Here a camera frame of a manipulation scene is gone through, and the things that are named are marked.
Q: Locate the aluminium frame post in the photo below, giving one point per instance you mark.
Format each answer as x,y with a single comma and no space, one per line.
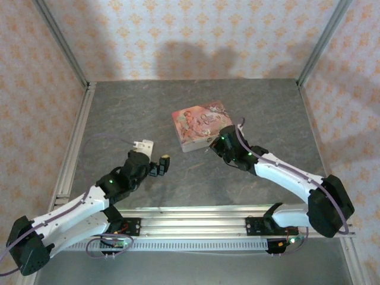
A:
62,44
323,41

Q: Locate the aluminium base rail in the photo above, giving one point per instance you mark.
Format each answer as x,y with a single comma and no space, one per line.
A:
193,225

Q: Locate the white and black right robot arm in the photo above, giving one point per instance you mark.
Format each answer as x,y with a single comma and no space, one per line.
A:
282,172

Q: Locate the black base electronics bracket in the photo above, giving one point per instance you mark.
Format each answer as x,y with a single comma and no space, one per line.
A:
279,246
114,245

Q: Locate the pink illustrated tin box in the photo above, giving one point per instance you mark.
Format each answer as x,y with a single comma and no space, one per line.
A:
196,124

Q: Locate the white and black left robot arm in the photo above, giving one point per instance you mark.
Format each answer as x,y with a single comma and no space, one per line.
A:
71,213

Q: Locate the aluminium table side rail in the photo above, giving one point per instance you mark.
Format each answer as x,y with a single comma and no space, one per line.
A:
314,127
80,118

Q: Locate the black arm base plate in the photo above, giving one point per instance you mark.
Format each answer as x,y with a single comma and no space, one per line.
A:
255,226
133,227

